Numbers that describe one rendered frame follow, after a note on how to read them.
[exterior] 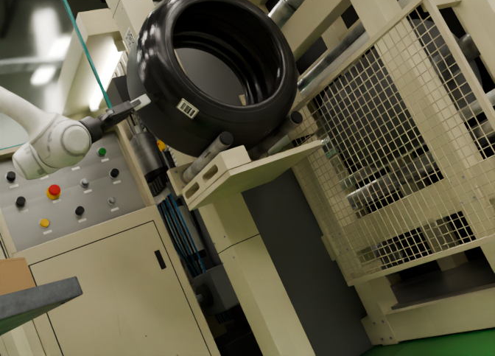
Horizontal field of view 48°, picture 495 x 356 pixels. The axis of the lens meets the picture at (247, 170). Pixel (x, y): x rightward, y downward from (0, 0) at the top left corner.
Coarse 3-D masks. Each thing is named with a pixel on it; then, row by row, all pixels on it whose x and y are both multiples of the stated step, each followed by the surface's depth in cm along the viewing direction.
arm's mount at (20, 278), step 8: (0, 264) 105; (8, 264) 106; (16, 264) 108; (24, 264) 110; (0, 272) 104; (8, 272) 105; (16, 272) 107; (24, 272) 109; (0, 280) 103; (8, 280) 104; (16, 280) 106; (24, 280) 108; (32, 280) 110; (0, 288) 102; (8, 288) 104; (16, 288) 105; (24, 288) 107
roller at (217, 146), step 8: (224, 136) 168; (232, 136) 170; (216, 144) 171; (224, 144) 168; (208, 152) 176; (216, 152) 173; (200, 160) 182; (208, 160) 179; (192, 168) 188; (200, 168) 185; (184, 176) 195; (192, 176) 192
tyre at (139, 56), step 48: (192, 0) 180; (240, 0) 190; (144, 48) 171; (192, 48) 210; (240, 48) 213; (288, 48) 192; (192, 96) 168; (288, 96) 184; (192, 144) 180; (240, 144) 182
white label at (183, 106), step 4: (184, 100) 166; (180, 104) 167; (184, 104) 166; (188, 104) 166; (180, 108) 168; (184, 108) 167; (188, 108) 167; (192, 108) 167; (196, 108) 166; (184, 112) 168; (188, 112) 168; (192, 112) 167; (196, 112) 167; (192, 116) 168
